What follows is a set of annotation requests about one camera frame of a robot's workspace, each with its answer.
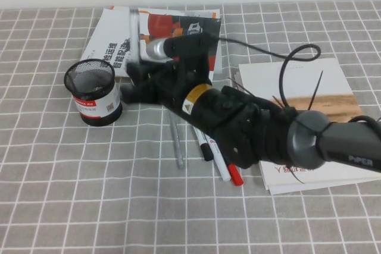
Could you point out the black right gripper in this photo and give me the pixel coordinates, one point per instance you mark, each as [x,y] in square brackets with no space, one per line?
[163,87]

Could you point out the white marker with black cap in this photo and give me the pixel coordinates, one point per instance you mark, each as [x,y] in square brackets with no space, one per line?
[206,153]
[134,37]

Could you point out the brochure with orange robot arm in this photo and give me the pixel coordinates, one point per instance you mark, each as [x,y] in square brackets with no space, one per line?
[113,28]

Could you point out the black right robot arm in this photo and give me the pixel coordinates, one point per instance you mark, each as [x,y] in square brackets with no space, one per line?
[232,123]

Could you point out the black mesh pen holder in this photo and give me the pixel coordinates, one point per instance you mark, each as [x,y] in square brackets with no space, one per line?
[95,102]

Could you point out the grey pen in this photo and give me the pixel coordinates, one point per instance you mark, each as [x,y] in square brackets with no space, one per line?
[177,141]

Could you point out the white brochure with orange corner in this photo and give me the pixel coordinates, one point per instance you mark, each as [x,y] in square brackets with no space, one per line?
[208,12]

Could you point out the black zip tie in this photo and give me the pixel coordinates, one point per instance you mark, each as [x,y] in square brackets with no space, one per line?
[297,176]
[239,87]
[315,90]

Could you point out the white PAINT marker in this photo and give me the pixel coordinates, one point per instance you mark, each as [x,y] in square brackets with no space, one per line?
[221,164]

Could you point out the grey checked tablecloth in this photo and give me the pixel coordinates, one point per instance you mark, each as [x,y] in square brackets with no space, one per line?
[89,206]

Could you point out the brochure with desert photo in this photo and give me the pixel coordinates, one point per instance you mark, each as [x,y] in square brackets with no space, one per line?
[327,81]

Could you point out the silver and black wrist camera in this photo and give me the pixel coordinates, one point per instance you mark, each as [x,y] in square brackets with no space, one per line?
[157,48]

